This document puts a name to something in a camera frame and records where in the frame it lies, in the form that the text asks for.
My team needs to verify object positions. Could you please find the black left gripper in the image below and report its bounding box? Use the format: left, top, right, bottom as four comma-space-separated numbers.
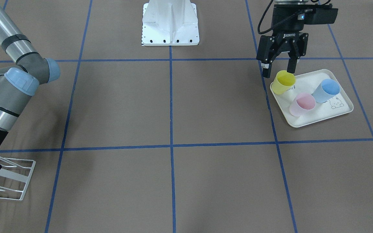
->
256, 4, 310, 78

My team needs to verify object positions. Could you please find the yellow plastic cup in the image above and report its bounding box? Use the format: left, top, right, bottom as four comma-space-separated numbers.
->
271, 70, 296, 95

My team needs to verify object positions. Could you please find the pink plastic cup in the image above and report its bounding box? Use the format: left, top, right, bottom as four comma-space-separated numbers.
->
289, 93, 316, 117

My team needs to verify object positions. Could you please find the blue plastic cup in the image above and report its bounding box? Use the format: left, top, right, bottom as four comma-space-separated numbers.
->
312, 79, 340, 103

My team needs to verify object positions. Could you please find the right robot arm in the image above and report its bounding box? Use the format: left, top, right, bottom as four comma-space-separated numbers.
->
0, 6, 61, 170

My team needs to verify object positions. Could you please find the cream plastic tray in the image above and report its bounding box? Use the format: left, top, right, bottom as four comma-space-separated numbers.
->
270, 69, 354, 128

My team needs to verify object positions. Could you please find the white wire cup rack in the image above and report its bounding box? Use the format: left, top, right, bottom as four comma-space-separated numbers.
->
0, 156, 37, 201

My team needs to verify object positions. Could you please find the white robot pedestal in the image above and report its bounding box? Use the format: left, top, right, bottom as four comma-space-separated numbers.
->
141, 0, 200, 46

